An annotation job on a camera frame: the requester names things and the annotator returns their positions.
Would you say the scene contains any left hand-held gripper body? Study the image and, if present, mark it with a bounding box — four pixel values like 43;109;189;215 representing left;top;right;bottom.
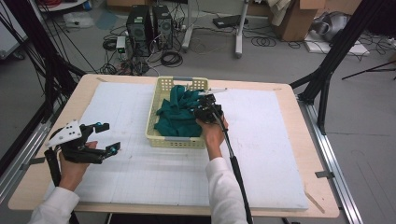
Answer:
45;119;106;165

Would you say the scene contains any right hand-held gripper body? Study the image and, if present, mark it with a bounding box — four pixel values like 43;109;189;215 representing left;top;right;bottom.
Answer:
193;88;229;124

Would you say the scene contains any dark green cloth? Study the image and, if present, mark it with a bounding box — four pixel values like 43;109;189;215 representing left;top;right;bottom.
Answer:
153;84;207;138

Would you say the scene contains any cream plastic basket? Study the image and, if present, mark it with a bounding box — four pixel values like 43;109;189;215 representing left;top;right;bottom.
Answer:
145;76;210;149

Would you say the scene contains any person's left hand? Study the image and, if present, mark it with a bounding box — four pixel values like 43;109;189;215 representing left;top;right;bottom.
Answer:
58;140;99;191

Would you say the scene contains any person's right hand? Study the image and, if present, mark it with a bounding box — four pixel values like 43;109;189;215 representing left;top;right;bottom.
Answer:
195;115;230;161

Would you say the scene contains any white gridded foam mat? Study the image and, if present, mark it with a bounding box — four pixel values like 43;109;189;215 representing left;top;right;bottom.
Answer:
46;81;310;212

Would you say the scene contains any white stand leg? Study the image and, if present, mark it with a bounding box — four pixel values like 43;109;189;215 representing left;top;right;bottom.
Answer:
181;0;194;53
233;0;250;60

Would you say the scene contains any flat black device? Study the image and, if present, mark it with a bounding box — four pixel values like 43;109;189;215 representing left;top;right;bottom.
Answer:
212;14;249;30

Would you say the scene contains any small white power box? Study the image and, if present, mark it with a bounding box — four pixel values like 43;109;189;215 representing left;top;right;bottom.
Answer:
115;35;127;54

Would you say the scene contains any black computer tower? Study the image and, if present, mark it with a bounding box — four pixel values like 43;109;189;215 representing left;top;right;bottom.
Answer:
125;4;154;58
151;4;174;51

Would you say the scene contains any clear plastic bag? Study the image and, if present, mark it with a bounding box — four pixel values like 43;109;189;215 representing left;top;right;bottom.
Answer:
63;11;95;30

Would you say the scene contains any white cloth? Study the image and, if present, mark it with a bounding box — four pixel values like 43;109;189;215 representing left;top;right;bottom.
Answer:
266;0;292;28

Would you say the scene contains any brown cardboard box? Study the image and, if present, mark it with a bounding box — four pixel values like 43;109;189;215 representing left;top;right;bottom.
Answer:
273;0;327;42

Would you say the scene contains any round white table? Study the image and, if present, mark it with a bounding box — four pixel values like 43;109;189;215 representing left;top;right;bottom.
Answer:
36;0;89;13

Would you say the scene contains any grey bag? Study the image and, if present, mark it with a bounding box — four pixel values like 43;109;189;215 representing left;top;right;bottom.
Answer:
310;11;352;42

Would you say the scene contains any white flat board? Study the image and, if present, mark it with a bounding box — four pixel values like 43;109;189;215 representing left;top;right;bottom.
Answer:
303;32;371;57

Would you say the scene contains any black tripod leg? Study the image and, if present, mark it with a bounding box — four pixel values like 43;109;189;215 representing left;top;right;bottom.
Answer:
341;60;396;81

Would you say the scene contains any aluminium rail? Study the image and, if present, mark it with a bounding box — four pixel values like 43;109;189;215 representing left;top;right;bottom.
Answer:
0;101;60;204
298;98;364;224

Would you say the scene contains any coiled black cable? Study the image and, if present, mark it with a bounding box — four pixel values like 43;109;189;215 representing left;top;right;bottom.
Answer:
160;50;184;68
250;35;277;49

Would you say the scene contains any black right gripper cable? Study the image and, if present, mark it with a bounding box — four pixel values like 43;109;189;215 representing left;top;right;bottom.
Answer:
212;106;254;224

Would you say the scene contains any black metal frame post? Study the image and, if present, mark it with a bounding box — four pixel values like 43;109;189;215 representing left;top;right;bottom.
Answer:
2;0;87;123
289;0;389;135

